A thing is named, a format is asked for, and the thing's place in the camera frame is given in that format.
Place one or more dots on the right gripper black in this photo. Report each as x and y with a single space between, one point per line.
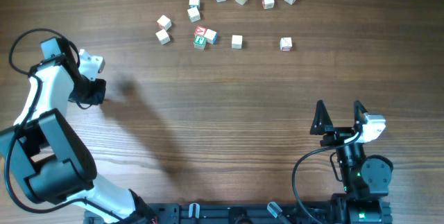
336 134

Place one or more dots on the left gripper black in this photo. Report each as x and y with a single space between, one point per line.
98 97

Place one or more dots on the plain wooden block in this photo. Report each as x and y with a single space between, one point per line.
163 36
237 41
194 14

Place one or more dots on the wooden block blue side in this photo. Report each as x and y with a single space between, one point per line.
210 36

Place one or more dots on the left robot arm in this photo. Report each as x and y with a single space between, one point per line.
47 158

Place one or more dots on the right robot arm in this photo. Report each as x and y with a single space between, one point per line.
365 178

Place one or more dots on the wooden block red base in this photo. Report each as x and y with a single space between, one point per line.
286 44

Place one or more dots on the wooden block red underside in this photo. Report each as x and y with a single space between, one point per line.
164 22

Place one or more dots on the green letter wooden block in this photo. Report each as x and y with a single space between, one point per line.
199 42

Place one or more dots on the red letter wooden block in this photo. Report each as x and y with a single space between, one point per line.
200 31

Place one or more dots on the wooden block blue edge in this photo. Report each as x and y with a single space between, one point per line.
194 4

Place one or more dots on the wooden block red side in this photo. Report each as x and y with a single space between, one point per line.
268 4

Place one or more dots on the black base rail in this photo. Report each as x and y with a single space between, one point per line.
325 212

